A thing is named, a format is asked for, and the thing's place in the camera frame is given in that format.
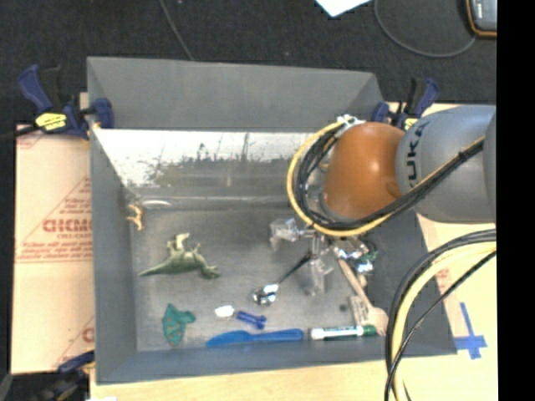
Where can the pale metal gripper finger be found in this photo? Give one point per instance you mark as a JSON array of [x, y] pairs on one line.
[[285, 230], [314, 278]]

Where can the wooden spoon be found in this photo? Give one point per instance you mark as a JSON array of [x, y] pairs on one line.
[[355, 284]]

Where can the grey metal bin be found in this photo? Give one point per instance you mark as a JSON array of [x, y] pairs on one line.
[[234, 240]]

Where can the pale ribbed small block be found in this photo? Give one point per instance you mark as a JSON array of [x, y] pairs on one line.
[[358, 309]]

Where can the green and white marker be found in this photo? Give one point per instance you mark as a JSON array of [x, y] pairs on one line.
[[338, 332]]

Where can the blue and white small tool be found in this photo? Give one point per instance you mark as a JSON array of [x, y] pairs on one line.
[[246, 317]]

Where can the blue plastic knife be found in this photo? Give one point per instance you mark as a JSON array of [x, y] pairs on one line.
[[255, 336]]

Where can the green toy dinosaur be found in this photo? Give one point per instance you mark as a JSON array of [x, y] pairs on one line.
[[180, 261]]

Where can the teal spotted cloth piece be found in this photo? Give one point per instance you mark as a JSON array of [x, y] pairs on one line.
[[175, 322]]

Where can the tan toy animal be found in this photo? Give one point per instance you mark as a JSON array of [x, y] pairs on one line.
[[136, 214]]

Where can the brown cardboard board, red print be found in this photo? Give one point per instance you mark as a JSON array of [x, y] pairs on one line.
[[52, 232]]

